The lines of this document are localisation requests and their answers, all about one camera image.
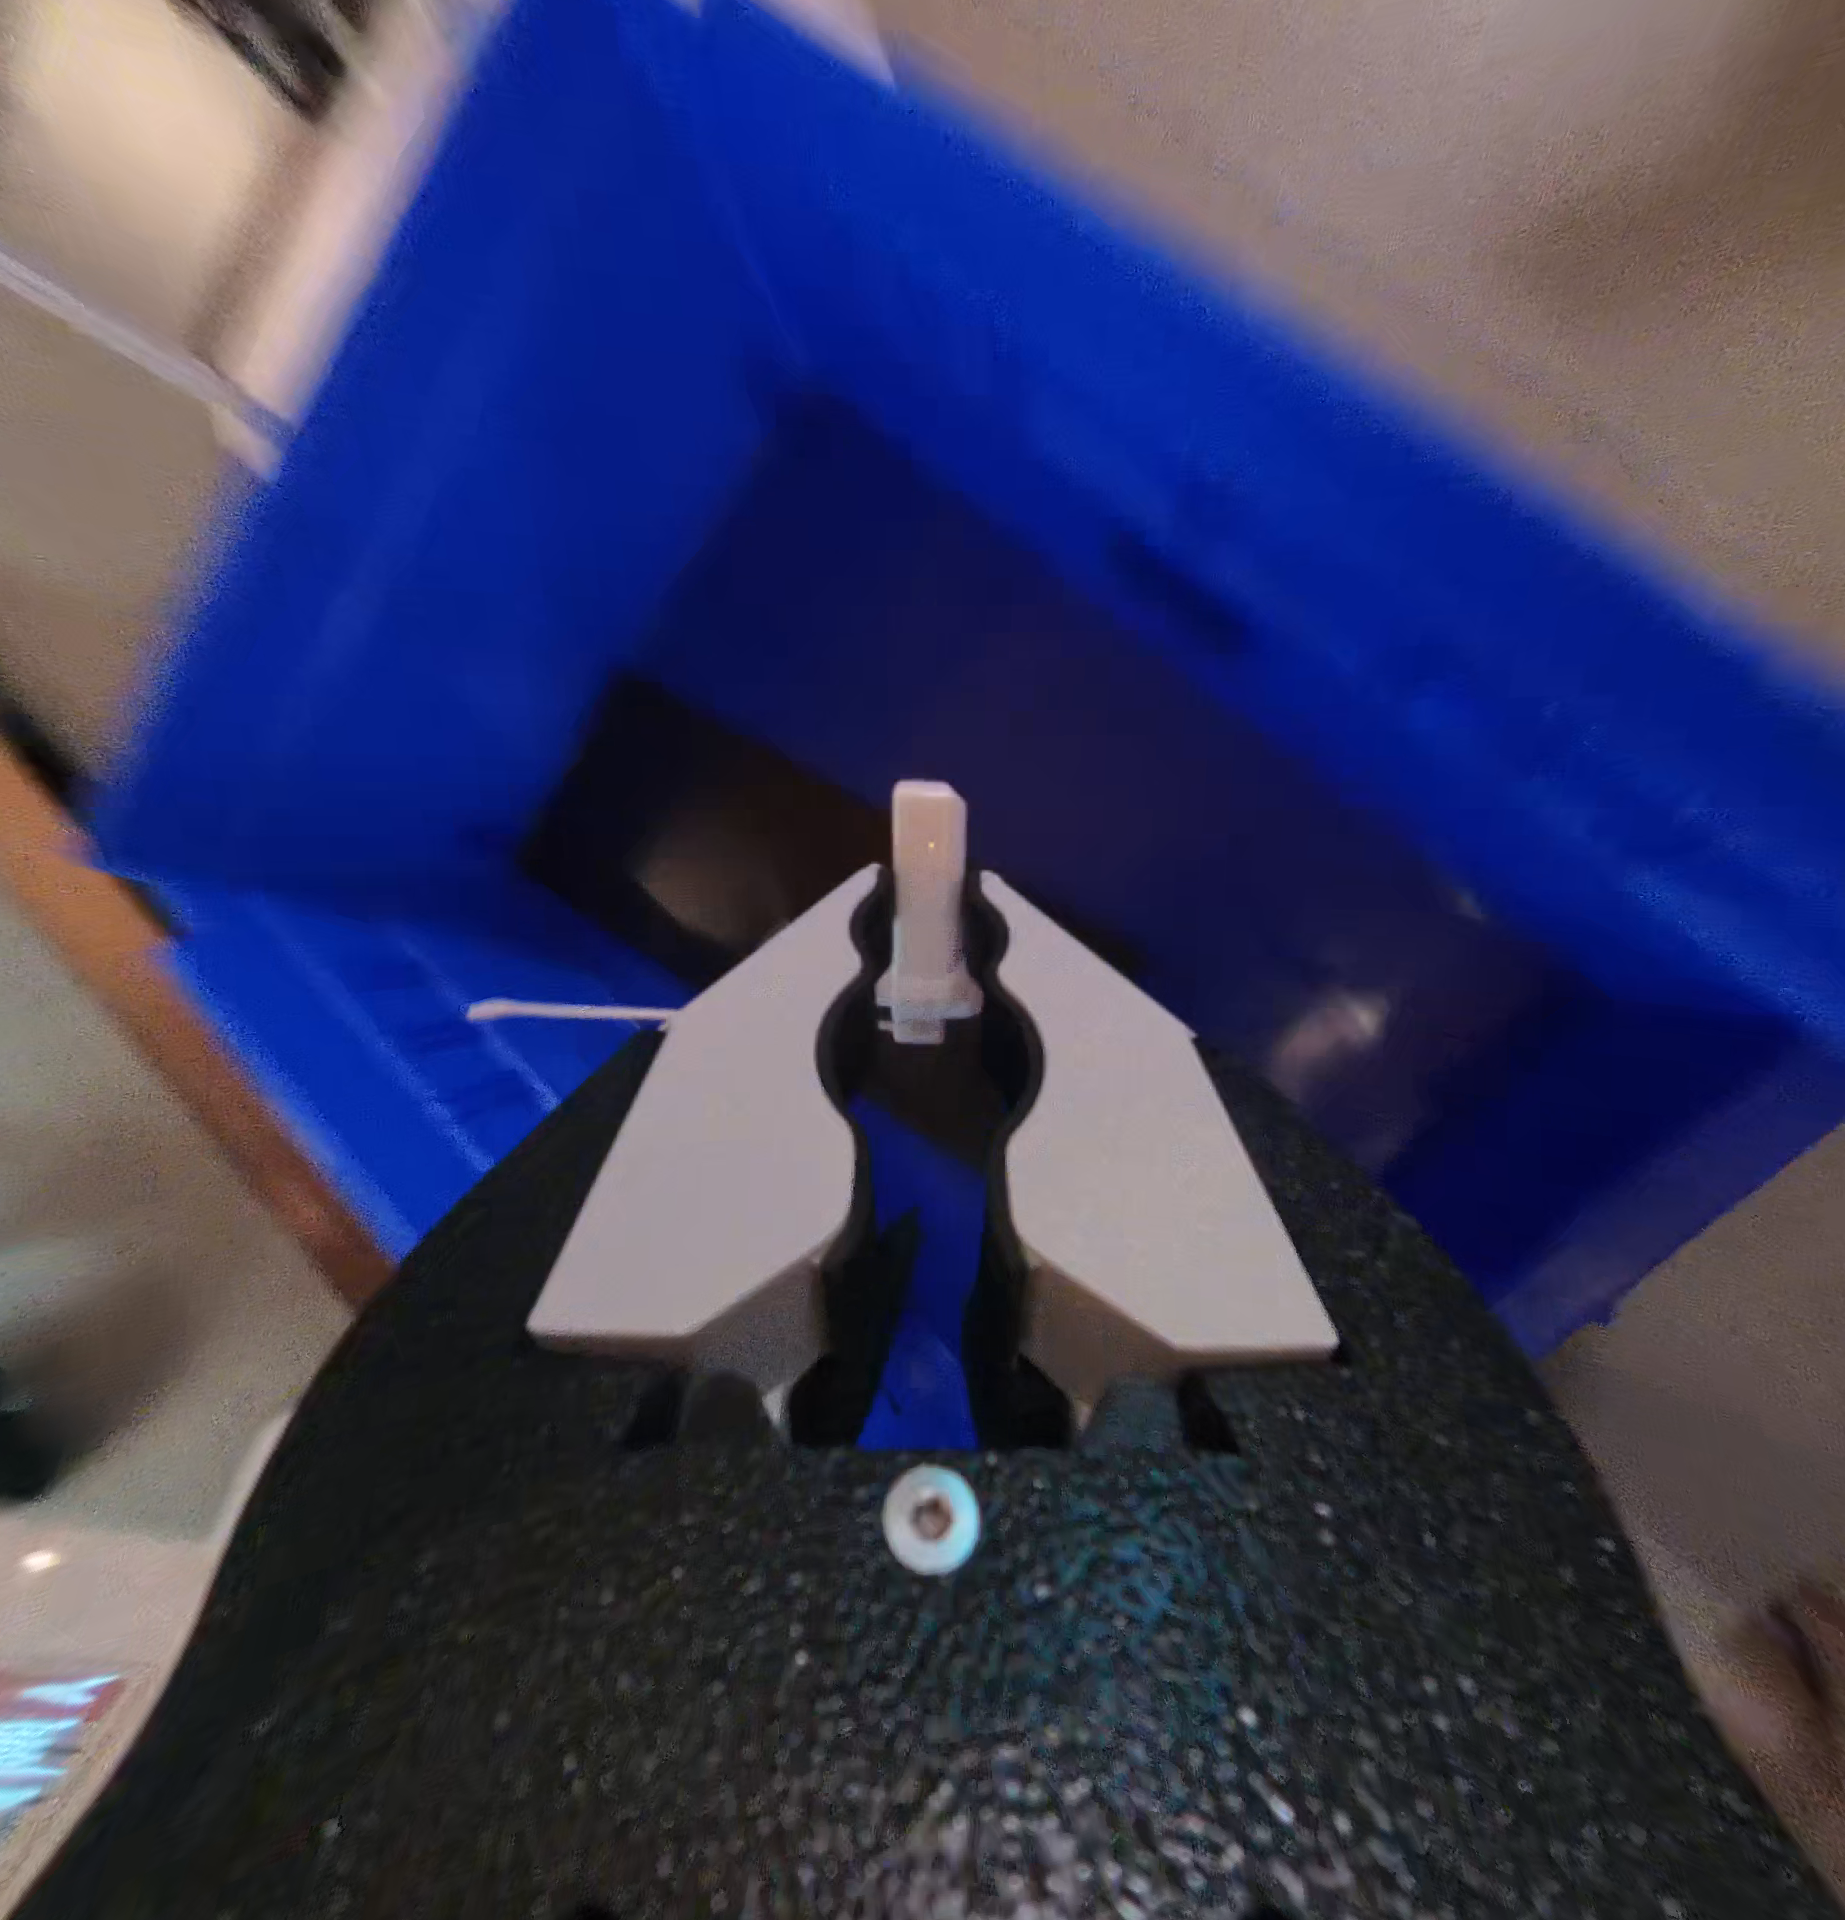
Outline black glossy square plate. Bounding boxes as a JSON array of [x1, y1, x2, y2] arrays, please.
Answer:
[[521, 675, 884, 985]]

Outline white plastic clip piece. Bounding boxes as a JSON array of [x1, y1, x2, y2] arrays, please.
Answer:
[[873, 778, 988, 1048]]

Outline blue plastic bin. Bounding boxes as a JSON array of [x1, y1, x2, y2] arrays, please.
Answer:
[[90, 0, 1845, 1360]]

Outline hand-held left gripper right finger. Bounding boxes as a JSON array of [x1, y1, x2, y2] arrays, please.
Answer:
[[970, 869, 1344, 1448]]

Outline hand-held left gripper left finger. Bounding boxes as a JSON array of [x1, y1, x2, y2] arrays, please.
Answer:
[[525, 862, 923, 1448]]

